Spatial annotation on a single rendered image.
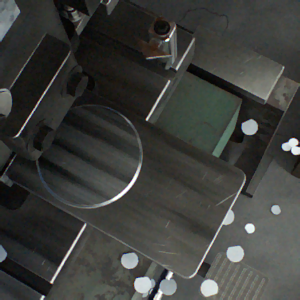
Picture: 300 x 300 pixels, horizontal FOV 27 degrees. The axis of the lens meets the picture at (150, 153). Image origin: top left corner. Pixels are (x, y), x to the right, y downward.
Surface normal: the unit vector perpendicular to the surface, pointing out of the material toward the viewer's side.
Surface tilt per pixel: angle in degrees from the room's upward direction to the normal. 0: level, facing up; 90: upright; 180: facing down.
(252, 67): 0
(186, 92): 0
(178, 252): 0
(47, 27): 90
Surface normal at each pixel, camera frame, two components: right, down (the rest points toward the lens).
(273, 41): -0.05, -0.25
